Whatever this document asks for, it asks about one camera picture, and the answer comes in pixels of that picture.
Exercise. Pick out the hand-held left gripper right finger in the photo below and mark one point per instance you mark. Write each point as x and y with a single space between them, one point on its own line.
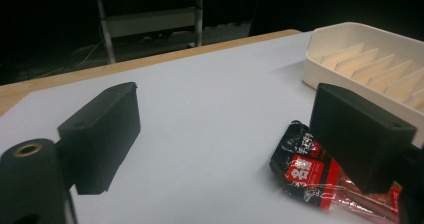
360 140

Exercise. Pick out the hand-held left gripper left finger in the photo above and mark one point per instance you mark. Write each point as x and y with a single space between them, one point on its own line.
100 137

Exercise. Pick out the black and red snack packet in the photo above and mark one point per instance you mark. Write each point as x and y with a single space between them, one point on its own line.
306 170

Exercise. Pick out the white divided storage box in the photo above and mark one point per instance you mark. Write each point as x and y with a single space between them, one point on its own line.
366 67

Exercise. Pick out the metal stand frame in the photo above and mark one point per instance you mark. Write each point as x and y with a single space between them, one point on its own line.
150 20

